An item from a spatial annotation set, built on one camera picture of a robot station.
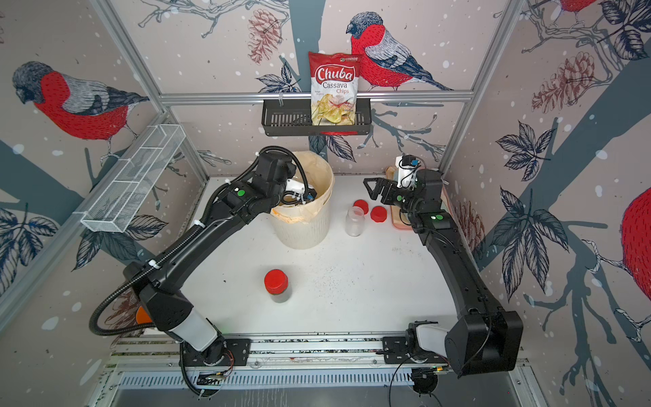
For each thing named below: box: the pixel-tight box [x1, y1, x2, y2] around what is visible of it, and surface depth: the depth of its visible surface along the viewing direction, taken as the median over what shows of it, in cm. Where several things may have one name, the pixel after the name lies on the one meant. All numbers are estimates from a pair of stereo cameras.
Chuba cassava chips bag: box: [308, 50, 363, 126], surface depth 87 cm
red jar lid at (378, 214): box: [370, 205, 388, 224], surface depth 108 cm
